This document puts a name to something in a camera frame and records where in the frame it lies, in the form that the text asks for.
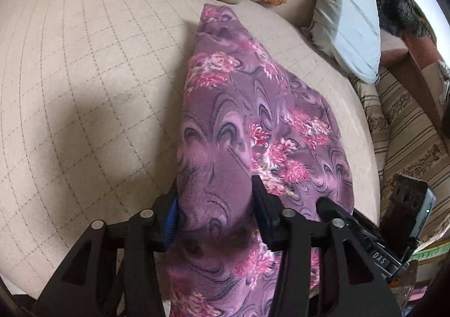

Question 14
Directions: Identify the purple floral long-sleeve shirt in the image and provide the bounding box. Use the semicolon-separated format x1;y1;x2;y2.
167;4;354;316

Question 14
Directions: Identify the beige striped floral blanket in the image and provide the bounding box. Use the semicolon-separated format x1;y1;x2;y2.
350;67;449;248

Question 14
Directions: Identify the pink quilted mattress cover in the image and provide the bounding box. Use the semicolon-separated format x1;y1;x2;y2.
0;0;382;300

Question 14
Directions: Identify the light blue pillow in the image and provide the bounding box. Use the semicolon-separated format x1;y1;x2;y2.
307;0;381;84

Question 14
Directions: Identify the black fur garment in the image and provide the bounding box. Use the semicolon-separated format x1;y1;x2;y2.
376;0;431;38

